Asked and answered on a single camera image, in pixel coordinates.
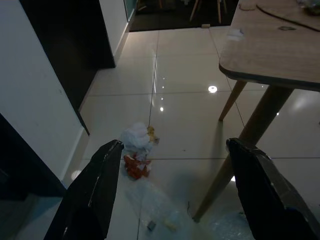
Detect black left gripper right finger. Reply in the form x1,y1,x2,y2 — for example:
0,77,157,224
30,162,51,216
225,137,320,240

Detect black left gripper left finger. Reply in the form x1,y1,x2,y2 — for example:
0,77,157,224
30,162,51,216
43,139,125,240

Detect orange red snack wrapper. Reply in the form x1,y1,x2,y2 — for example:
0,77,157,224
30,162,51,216
123,152,153,180

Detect clear bubble wrap sheet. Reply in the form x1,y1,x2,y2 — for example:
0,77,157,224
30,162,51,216
124,182,253,240

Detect yellow crumpled wrapper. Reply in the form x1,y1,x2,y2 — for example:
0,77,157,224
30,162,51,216
146,126,161,145

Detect wooden table with angled legs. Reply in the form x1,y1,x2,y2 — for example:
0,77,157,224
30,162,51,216
192,0,320,223

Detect dark wooden door panel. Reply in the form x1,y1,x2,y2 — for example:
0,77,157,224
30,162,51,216
19,0,117,136

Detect wooden legged chair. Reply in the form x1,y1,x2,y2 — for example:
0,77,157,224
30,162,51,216
188,0,228,23

